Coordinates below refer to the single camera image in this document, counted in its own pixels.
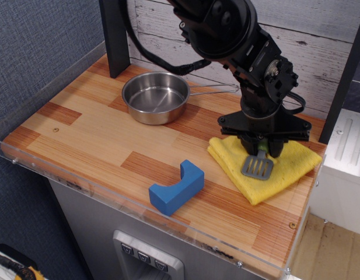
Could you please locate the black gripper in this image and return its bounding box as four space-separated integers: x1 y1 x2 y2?
218 85 312 158

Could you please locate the green and grey toy spatula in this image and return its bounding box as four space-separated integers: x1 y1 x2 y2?
241 141 274 181

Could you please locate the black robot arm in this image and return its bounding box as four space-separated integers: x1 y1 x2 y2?
172 1 312 158

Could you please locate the yellow folded cloth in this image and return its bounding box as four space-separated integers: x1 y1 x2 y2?
207 136 322 205

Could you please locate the blue arch-shaped wooden block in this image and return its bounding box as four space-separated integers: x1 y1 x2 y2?
149 160 205 216

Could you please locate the small steel pan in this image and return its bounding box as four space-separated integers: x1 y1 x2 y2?
121 72 240 125

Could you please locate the clear acrylic table guard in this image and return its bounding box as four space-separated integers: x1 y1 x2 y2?
0 40 318 279

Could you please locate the grey cabinet with button panel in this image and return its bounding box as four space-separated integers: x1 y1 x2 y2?
50 181 259 279

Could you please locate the black vertical post right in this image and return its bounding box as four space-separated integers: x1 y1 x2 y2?
319 24 360 144

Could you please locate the black vertical post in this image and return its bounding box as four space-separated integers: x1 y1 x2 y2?
319 24 360 144
99 0 130 78

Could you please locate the black vertical post left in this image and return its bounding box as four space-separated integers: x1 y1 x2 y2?
99 0 130 78

